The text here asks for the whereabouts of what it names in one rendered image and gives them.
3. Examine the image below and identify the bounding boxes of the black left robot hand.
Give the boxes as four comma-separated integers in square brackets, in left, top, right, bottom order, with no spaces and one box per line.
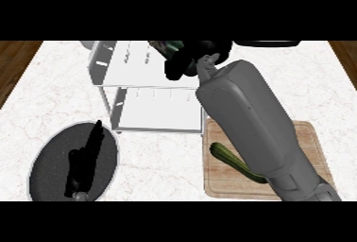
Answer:
[64,119,105,199]

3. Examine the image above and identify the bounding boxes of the wooden cutting board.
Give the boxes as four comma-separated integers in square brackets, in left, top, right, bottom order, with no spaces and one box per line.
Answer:
[203,117,338,201]

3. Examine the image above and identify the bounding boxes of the white tiered wire basket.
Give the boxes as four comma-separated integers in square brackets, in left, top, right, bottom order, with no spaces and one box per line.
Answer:
[88,40,210,136]

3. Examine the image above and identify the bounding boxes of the black rounded appliance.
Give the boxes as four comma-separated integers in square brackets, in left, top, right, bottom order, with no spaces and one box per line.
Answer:
[234,40,303,48]

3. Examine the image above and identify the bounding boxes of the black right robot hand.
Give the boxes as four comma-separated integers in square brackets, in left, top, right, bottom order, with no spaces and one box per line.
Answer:
[164,40,235,81]

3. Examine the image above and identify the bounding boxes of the dark grey oval plate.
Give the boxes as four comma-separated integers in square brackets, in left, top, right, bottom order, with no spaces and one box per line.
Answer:
[29,120,122,202]

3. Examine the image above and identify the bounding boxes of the grey round object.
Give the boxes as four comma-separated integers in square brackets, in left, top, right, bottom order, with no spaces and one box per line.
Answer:
[79,40,98,51]

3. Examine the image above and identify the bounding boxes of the green zucchini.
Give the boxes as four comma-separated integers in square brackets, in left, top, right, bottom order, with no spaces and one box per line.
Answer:
[209,142,271,185]

